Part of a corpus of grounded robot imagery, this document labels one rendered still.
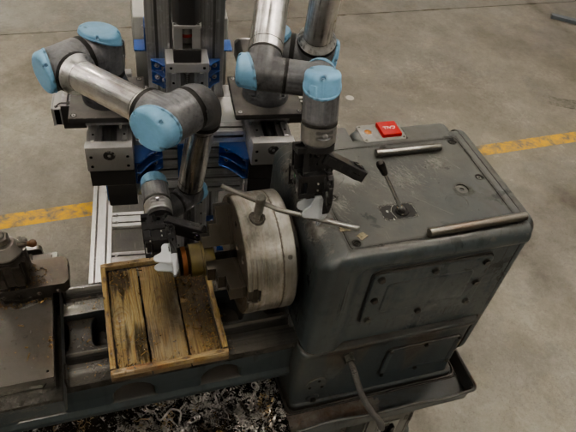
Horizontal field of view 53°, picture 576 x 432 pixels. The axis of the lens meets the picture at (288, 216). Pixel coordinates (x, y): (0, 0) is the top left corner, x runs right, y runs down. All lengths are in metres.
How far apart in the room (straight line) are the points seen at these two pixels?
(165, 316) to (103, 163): 0.50
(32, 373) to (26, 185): 2.01
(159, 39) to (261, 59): 0.75
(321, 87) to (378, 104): 3.01
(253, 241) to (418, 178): 0.49
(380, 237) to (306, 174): 0.27
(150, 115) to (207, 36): 0.63
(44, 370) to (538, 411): 2.07
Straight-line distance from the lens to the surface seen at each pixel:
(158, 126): 1.39
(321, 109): 1.16
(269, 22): 1.32
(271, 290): 1.42
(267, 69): 1.25
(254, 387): 1.91
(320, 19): 1.67
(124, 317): 1.65
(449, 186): 1.59
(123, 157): 1.81
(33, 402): 1.52
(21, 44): 4.61
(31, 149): 3.63
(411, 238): 1.41
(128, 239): 2.74
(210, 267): 1.46
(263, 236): 1.38
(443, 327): 1.78
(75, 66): 1.66
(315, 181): 1.23
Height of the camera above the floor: 2.24
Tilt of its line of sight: 45 degrees down
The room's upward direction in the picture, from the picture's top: 9 degrees clockwise
